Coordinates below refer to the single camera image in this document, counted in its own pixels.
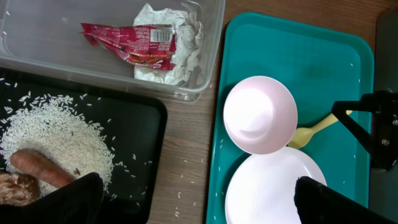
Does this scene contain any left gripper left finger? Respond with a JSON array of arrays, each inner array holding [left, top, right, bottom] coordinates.
[[1, 172, 103, 224]]

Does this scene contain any grey dishwasher rack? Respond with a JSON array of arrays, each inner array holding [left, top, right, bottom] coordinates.
[[369, 8, 397, 222]]

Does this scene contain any orange carrot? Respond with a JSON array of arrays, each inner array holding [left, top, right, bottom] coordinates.
[[9, 149, 75, 188]]

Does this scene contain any white round plate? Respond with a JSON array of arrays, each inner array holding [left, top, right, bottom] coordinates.
[[224, 147, 326, 224]]

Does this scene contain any clear plastic bin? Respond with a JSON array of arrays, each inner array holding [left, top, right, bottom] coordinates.
[[1, 0, 225, 103]]

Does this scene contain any red snack wrapper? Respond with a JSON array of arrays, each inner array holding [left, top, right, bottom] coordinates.
[[81, 23, 177, 71]]

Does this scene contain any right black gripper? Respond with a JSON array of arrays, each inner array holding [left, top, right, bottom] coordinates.
[[331, 91, 397, 170]]

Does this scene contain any pink bowl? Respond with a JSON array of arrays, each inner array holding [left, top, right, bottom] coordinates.
[[223, 76, 298, 154]]

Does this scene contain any black waste tray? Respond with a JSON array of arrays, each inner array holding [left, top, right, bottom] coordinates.
[[1, 68, 167, 223]]

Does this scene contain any white tissue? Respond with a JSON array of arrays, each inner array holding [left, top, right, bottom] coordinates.
[[134, 4, 203, 85]]

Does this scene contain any pile of white rice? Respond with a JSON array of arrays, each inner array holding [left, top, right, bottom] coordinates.
[[1, 93, 114, 191]]

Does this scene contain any brown food scrap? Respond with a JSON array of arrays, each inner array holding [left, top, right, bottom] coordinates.
[[1, 172, 40, 207]]

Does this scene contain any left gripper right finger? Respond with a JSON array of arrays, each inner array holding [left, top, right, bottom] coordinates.
[[294, 176, 395, 224]]

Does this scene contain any yellow plastic spoon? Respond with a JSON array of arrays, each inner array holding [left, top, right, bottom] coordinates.
[[288, 114, 338, 149]]

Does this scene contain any teal plastic tray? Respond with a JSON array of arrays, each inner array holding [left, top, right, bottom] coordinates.
[[206, 12, 374, 223]]

